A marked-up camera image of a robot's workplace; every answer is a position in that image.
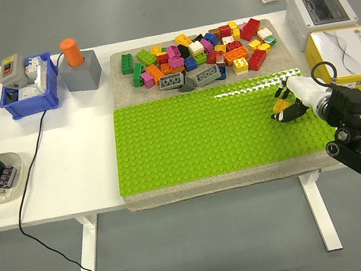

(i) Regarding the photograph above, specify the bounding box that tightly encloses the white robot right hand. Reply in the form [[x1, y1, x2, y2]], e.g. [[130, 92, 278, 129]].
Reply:
[[265, 71, 331, 126]]

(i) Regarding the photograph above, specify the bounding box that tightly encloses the orange cylinder button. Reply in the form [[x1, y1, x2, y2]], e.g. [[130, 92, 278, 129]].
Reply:
[[59, 36, 86, 70]]

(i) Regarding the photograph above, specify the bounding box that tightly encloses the long red toy brick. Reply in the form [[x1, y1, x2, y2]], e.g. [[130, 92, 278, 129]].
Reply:
[[237, 16, 263, 43], [245, 48, 269, 72]]

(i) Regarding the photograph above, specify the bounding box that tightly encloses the yellow and white carton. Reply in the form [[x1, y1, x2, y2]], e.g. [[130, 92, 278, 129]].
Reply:
[[301, 24, 361, 104]]

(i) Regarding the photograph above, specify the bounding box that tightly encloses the white and yellow brick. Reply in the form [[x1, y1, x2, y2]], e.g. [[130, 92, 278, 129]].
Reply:
[[231, 56, 250, 76]]

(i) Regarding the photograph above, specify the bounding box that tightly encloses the white and orange brick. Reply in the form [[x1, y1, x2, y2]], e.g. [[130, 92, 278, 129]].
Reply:
[[255, 26, 275, 43]]

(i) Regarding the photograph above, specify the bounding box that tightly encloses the white electrical distribution box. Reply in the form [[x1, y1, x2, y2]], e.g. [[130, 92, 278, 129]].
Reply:
[[282, 0, 361, 54]]

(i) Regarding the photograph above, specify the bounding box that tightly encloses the long orange toy brick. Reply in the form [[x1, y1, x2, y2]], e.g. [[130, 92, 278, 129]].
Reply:
[[223, 46, 251, 67], [159, 60, 187, 77]]

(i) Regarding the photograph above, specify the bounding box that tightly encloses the blue toy brick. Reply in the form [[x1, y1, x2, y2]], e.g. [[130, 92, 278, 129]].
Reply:
[[202, 31, 221, 48], [182, 55, 199, 73], [216, 65, 229, 82]]

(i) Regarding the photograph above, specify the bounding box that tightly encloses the grey toy brick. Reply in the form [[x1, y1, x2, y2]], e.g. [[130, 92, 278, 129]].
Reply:
[[158, 72, 187, 91], [192, 63, 222, 88]]

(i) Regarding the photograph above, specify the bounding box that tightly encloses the magenta toy brick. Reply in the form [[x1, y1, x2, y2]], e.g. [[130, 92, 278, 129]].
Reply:
[[199, 37, 215, 54], [168, 55, 185, 70]]

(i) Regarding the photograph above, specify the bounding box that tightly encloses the light green toy brick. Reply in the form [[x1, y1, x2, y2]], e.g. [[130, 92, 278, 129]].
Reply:
[[135, 48, 158, 68], [193, 51, 208, 66]]

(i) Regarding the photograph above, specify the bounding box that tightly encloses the dark grey sloped brick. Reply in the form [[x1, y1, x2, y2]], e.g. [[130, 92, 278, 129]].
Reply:
[[176, 75, 197, 94]]

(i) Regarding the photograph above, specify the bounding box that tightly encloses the white table leg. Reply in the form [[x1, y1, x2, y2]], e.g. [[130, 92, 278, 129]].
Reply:
[[297, 168, 343, 255], [66, 213, 107, 271]]

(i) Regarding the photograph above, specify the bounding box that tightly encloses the green studded baseplate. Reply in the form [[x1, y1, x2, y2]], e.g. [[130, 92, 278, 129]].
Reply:
[[104, 63, 343, 198]]

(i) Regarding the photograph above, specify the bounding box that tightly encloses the long green toy brick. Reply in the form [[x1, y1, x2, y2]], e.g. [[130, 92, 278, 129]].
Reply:
[[130, 62, 149, 88]]

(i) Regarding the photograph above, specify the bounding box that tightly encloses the grey-brown foam mat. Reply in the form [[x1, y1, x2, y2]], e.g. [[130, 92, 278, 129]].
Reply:
[[97, 10, 349, 216]]

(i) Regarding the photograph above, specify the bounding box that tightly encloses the grey block base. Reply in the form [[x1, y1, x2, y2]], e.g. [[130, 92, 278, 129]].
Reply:
[[56, 48, 106, 96]]

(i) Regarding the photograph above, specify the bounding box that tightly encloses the white circuit breaker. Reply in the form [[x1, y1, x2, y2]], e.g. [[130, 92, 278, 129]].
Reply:
[[22, 54, 52, 95]]

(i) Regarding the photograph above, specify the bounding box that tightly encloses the blue plastic bin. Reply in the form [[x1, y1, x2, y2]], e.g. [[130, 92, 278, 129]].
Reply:
[[0, 51, 62, 123]]

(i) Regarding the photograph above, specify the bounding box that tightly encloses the small printed card pack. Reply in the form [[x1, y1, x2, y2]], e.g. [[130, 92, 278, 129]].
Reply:
[[0, 164, 21, 189]]

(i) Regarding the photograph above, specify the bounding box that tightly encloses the white warning label card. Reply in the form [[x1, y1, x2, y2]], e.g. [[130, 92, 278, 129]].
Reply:
[[0, 185, 14, 199]]

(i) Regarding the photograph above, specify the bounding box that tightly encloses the white switch plate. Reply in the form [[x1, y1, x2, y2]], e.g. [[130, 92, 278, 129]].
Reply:
[[16, 82, 45, 100]]

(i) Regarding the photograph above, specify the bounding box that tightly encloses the grey push-button switch box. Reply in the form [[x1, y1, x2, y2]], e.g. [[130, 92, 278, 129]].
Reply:
[[0, 52, 29, 90]]

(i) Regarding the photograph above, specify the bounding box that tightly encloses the black power cable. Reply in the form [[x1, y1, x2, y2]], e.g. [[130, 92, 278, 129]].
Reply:
[[0, 51, 103, 271]]

